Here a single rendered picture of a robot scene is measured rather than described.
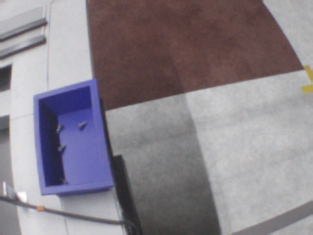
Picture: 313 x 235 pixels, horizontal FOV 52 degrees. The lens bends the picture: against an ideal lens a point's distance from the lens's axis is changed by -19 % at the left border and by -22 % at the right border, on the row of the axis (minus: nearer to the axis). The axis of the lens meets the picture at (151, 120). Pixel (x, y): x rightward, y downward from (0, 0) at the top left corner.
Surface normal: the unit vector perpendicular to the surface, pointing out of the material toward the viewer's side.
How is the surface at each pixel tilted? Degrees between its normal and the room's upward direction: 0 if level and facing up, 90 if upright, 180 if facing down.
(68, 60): 0
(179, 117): 0
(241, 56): 0
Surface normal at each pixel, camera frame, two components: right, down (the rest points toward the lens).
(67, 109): 0.19, 0.80
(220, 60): -0.06, -0.49
